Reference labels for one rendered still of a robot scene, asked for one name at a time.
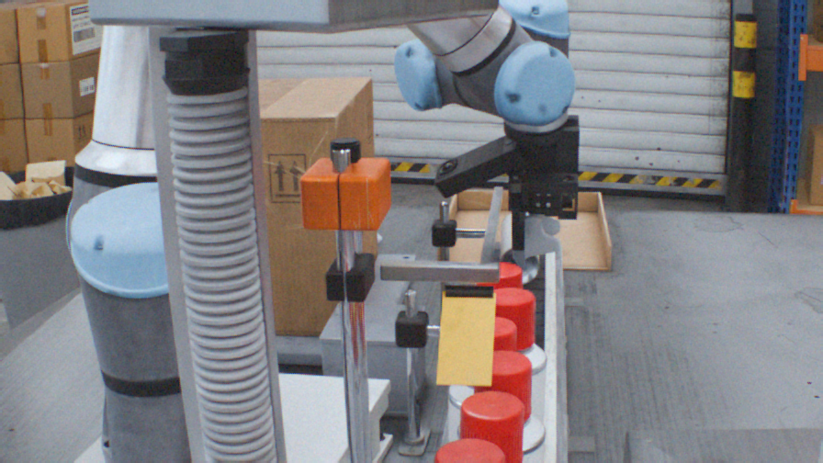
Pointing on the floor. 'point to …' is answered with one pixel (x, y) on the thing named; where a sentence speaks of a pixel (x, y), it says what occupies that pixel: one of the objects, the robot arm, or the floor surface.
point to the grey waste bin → (35, 268)
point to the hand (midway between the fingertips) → (516, 257)
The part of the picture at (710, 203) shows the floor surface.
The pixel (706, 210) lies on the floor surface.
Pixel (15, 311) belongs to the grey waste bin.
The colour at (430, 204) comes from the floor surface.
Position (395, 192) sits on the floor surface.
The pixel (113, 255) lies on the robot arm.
